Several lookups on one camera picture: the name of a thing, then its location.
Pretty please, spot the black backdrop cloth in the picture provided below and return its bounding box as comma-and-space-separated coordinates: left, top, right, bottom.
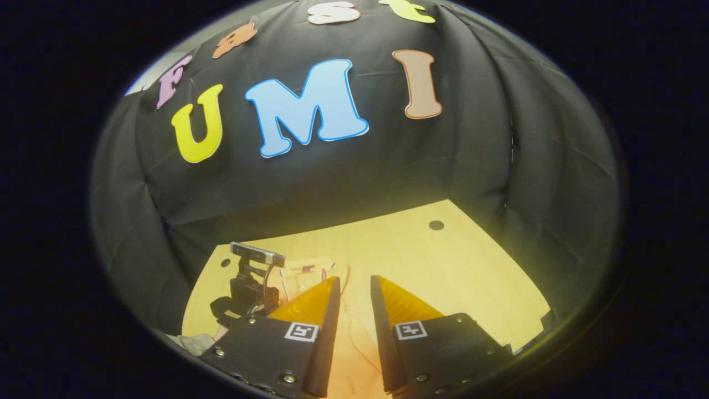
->
90, 0, 620, 336

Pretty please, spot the black webcam on stand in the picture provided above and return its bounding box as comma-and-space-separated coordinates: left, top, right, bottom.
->
210, 241, 286, 328

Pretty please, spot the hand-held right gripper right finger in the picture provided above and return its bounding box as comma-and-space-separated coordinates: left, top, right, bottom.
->
369, 274, 514, 399

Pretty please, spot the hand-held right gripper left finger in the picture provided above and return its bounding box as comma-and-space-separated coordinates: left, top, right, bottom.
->
198, 275, 342, 398

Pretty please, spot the black webcam cable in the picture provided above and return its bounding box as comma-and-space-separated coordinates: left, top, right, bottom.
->
263, 264, 276, 318

